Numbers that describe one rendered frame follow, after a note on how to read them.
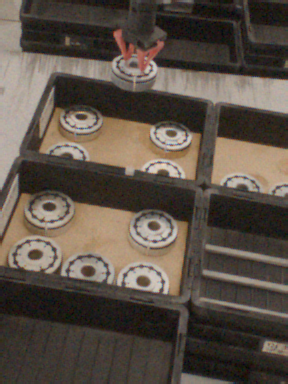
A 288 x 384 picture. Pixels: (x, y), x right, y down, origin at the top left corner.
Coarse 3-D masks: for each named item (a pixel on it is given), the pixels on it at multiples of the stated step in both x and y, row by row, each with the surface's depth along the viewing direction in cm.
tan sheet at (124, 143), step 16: (48, 128) 174; (112, 128) 177; (128, 128) 178; (144, 128) 179; (48, 144) 170; (80, 144) 171; (96, 144) 172; (112, 144) 173; (128, 144) 174; (144, 144) 174; (192, 144) 177; (96, 160) 168; (112, 160) 169; (128, 160) 170; (144, 160) 170; (176, 160) 172; (192, 160) 173; (192, 176) 168
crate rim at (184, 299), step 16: (16, 160) 151; (32, 160) 151; (48, 160) 152; (112, 176) 152; (128, 176) 152; (144, 176) 152; (0, 192) 144; (0, 208) 141; (192, 224) 144; (192, 240) 141; (192, 256) 138; (16, 272) 130; (32, 272) 131; (192, 272) 135; (96, 288) 130; (112, 288) 130; (128, 288) 131
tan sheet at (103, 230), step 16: (16, 208) 154; (80, 208) 157; (96, 208) 157; (16, 224) 151; (80, 224) 153; (96, 224) 154; (112, 224) 154; (128, 224) 155; (16, 240) 148; (64, 240) 150; (80, 240) 150; (96, 240) 151; (112, 240) 151; (128, 240) 152; (0, 256) 145; (64, 256) 147; (112, 256) 148; (128, 256) 149; (144, 256) 149; (160, 256) 150; (176, 256) 150; (176, 272) 147; (176, 288) 144
